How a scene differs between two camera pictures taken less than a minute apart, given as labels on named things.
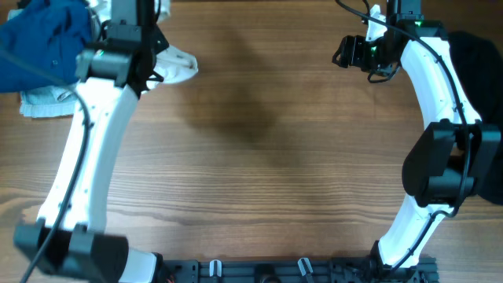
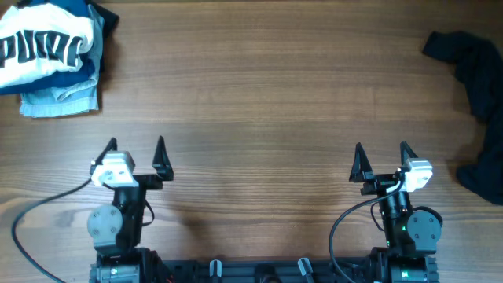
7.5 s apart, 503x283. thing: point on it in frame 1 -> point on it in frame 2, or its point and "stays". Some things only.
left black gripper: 160,39 -> 161,165
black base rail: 296,270 stays
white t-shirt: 170,65 -> 38,40
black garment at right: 482,72 stays
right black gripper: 350,54 -> 377,182
